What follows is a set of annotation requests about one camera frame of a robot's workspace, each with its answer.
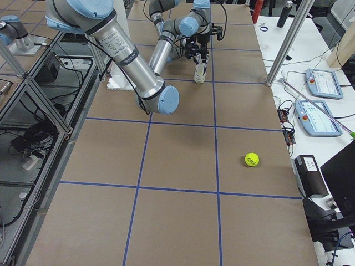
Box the aluminium frame post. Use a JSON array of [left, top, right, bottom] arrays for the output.
[[265, 0, 314, 87]]

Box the white blue tennis ball can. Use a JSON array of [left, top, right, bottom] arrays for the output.
[[194, 54, 209, 84]]

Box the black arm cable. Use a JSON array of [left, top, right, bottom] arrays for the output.
[[205, 0, 229, 39]]

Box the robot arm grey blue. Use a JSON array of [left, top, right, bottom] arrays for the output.
[[45, 1, 211, 115], [149, 1, 202, 67]]

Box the black bottle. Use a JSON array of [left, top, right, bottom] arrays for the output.
[[276, 1, 293, 28]]

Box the white camera mast base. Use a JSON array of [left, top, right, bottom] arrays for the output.
[[107, 0, 133, 91]]

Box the teach pendant far blue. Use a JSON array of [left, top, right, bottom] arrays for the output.
[[306, 69, 343, 100]]

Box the teach pendant blue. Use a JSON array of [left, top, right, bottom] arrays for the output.
[[295, 100, 342, 137], [306, 69, 343, 100]]

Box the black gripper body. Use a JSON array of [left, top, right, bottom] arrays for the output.
[[185, 39, 199, 59], [196, 33, 210, 48]]

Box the yellow tennis ball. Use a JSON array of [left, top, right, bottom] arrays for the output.
[[245, 152, 260, 167]]

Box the small circuit board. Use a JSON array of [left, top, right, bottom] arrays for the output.
[[277, 108, 296, 146]]

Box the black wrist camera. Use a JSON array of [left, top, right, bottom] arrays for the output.
[[211, 24, 224, 41]]

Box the black box white label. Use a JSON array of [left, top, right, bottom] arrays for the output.
[[294, 155, 328, 198]]

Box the black computer monitor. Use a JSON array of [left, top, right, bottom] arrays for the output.
[[321, 141, 354, 216]]

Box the teach pendant near blue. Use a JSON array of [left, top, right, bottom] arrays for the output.
[[295, 100, 342, 137]]

